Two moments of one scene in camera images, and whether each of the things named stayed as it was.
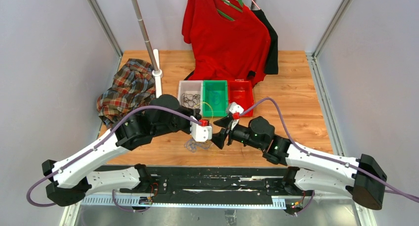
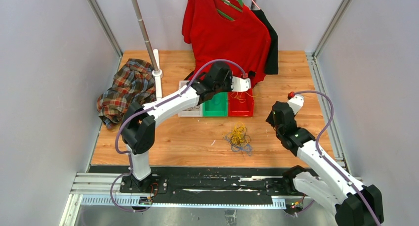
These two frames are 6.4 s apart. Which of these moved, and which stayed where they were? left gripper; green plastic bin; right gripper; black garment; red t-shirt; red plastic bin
Moved: right gripper; left gripper
Stayed: green plastic bin; black garment; red plastic bin; red t-shirt
